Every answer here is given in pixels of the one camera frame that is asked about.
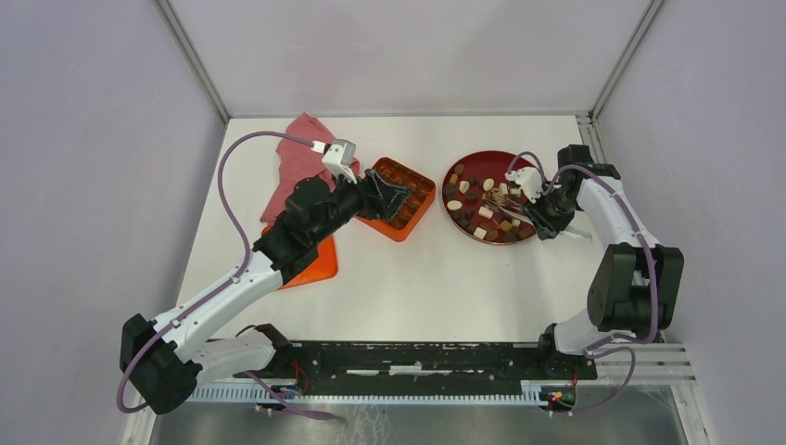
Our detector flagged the red round plate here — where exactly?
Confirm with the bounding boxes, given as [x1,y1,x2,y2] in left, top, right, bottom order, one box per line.
[439,150,542,246]

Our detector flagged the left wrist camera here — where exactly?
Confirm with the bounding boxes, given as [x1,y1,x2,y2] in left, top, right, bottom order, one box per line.
[311,139,358,184]

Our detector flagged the orange box lid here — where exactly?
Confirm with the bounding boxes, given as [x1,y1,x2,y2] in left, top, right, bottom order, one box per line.
[252,223,338,289]

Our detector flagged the silver white-handled tongs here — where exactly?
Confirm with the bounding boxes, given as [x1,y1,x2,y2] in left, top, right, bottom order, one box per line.
[483,192,593,243]

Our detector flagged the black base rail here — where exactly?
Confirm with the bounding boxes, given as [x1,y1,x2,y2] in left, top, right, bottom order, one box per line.
[256,341,598,397]

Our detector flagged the white square chocolate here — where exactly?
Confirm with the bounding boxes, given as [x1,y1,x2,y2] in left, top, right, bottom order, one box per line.
[477,206,494,219]

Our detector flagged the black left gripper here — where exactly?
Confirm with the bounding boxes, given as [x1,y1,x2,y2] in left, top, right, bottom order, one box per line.
[311,164,410,246]

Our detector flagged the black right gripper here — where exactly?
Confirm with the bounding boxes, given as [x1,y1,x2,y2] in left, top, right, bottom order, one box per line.
[520,184,580,241]

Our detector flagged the pink cloth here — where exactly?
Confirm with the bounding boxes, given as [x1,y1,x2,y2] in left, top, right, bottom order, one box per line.
[260,113,336,223]

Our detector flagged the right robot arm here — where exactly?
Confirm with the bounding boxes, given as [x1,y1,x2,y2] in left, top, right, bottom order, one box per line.
[524,145,684,378]

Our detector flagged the orange chocolate box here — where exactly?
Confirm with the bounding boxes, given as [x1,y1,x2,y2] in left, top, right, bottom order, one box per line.
[357,157,437,242]

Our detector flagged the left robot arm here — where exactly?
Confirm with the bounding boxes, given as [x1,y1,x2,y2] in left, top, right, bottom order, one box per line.
[116,170,412,414]

